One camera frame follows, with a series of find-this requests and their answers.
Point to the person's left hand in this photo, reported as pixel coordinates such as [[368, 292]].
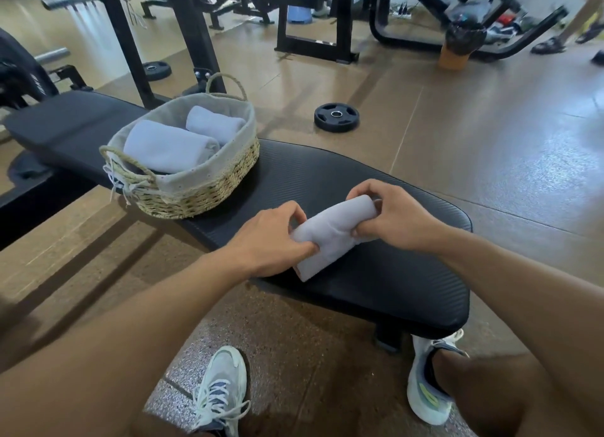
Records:
[[269, 248]]

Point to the person's right hand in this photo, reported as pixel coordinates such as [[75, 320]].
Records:
[[406, 219]]

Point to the light grey towel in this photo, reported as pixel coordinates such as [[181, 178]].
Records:
[[330, 234]]

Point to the woven basket with white liner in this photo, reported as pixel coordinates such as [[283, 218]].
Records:
[[203, 200]]

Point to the white towel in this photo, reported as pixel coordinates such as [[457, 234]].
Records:
[[214, 124], [167, 146]]

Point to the person's right forearm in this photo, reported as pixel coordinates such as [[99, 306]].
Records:
[[542, 314]]

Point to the person's left forearm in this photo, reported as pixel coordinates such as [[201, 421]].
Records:
[[104, 356]]

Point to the person's left white shoe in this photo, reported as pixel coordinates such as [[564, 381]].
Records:
[[224, 375]]

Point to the person's white shoe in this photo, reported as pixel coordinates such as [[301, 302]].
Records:
[[224, 375], [420, 403]]

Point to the person's right white shoe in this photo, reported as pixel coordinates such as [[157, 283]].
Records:
[[420, 403]]

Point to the person's right leg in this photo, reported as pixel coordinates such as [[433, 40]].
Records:
[[500, 399]]

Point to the person's leg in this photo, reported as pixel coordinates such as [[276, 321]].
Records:
[[500, 399], [160, 427]]

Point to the person's left leg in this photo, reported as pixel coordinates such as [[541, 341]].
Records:
[[160, 427]]

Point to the black padded weight bench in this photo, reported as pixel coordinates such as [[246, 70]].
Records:
[[330, 172]]

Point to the black rubber weight plate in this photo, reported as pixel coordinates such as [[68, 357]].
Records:
[[324, 123], [161, 73]]

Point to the orange bin with black bag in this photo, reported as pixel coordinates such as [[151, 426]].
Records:
[[465, 38]]

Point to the white power strip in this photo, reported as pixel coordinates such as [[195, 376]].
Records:
[[402, 12]]

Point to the small red object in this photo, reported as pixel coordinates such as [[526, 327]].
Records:
[[506, 20]]

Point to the black steel squat rack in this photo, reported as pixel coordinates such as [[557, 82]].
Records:
[[196, 31]]

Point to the blue plastic container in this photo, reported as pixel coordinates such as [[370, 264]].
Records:
[[299, 15]]

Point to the black steel base beam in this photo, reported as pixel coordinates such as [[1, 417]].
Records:
[[33, 210]]

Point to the black gym accessory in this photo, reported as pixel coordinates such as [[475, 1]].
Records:
[[598, 58]]

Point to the large black weight plate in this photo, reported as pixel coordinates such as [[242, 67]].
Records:
[[26, 167]]

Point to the black bumper plate white print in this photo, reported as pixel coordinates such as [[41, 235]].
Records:
[[23, 73]]

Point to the black bench press frame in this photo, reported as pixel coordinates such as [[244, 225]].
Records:
[[347, 21]]

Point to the black barbell stand frame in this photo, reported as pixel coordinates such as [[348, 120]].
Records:
[[71, 77]]

